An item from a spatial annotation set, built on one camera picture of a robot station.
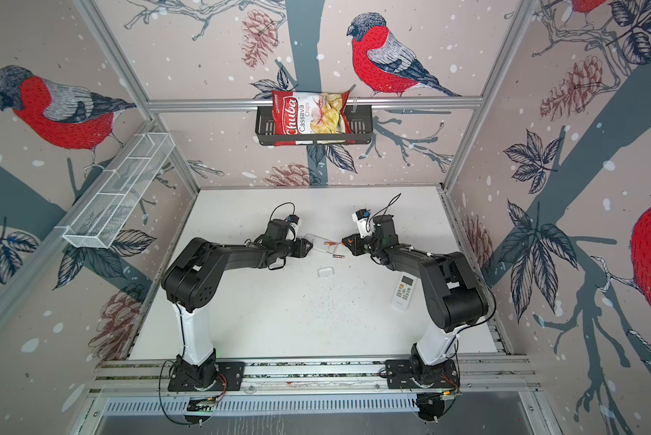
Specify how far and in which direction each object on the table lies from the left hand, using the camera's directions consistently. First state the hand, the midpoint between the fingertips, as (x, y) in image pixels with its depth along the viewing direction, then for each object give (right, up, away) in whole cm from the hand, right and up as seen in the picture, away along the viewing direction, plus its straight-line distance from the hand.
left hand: (308, 244), depth 99 cm
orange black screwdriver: (+9, 0, +2) cm, 9 cm away
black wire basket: (+19, +42, -4) cm, 47 cm away
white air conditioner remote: (+33, -14, -11) cm, 37 cm away
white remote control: (+4, 0, +2) cm, 5 cm away
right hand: (+13, +1, -5) cm, 14 cm away
